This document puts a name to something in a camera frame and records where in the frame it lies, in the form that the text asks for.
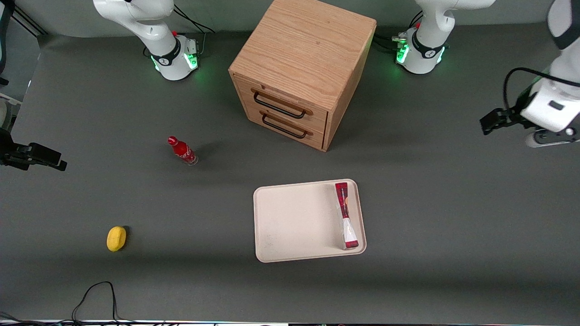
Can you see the wooden drawer cabinet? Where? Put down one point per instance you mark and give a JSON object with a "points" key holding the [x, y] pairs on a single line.
{"points": [[303, 45]]}

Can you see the wooden drawer front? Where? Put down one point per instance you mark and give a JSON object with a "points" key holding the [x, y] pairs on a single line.
{"points": [[317, 139], [319, 118]]}

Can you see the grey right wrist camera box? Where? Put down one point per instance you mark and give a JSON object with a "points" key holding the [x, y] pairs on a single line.
{"points": [[7, 113]]}

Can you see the cream plastic tray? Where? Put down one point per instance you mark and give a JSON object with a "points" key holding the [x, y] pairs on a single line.
{"points": [[299, 222]]}

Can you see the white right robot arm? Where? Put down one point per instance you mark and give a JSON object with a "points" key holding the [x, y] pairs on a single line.
{"points": [[149, 27]]}

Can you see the red cola bottle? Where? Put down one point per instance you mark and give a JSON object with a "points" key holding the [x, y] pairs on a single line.
{"points": [[182, 150]]}

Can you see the red tartan cookie box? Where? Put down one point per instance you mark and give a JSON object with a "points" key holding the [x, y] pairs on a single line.
{"points": [[346, 217]]}

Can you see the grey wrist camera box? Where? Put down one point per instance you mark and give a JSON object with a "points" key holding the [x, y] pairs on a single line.
{"points": [[550, 138], [7, 113]]}

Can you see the black tripod stand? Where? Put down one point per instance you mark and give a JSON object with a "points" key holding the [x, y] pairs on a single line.
{"points": [[4, 54]]}

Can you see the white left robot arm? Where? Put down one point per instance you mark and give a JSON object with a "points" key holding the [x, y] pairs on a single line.
{"points": [[430, 45]]}

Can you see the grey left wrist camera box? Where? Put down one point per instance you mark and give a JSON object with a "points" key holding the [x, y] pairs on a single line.
{"points": [[550, 138]]}

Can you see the yellow lemon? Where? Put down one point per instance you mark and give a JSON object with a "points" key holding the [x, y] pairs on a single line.
{"points": [[116, 238]]}

